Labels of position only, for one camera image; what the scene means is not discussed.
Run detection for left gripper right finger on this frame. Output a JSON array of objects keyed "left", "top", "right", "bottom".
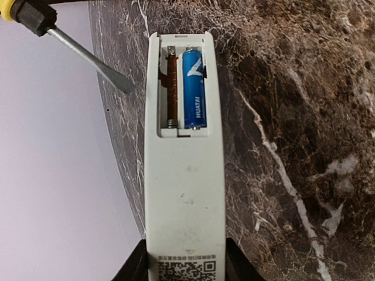
[{"left": 226, "top": 238, "right": 261, "bottom": 281}]

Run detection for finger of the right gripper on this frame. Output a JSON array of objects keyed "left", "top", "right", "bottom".
[{"left": 43, "top": 0, "right": 87, "bottom": 5}]

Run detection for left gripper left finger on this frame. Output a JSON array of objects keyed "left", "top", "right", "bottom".
[{"left": 112, "top": 239, "right": 146, "bottom": 281}]

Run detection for yellow handled screwdriver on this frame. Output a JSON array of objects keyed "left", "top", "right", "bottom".
[{"left": 1, "top": 1, "right": 134, "bottom": 93}]

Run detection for white remote control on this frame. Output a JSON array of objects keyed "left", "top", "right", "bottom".
[{"left": 144, "top": 32, "right": 226, "bottom": 280}]

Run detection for blue battery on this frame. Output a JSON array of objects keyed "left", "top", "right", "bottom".
[{"left": 182, "top": 49, "right": 206, "bottom": 129}]

